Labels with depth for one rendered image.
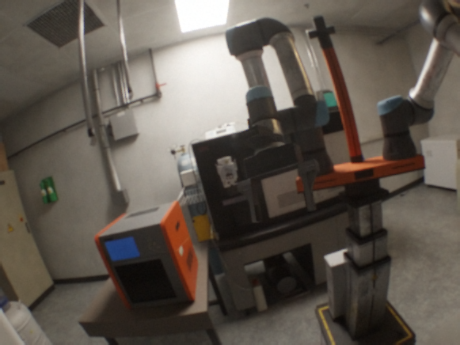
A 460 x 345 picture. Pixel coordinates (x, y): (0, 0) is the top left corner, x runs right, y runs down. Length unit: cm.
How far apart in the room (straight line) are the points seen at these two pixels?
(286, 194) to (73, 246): 298
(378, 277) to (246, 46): 108
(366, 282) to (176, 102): 249
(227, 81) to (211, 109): 40
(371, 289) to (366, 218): 35
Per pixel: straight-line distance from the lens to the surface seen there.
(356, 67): 357
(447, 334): 60
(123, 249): 105
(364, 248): 96
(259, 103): 55
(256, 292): 185
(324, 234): 172
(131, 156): 277
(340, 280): 122
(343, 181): 84
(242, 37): 85
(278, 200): 157
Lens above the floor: 136
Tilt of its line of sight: 7 degrees down
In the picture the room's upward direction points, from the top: 14 degrees counter-clockwise
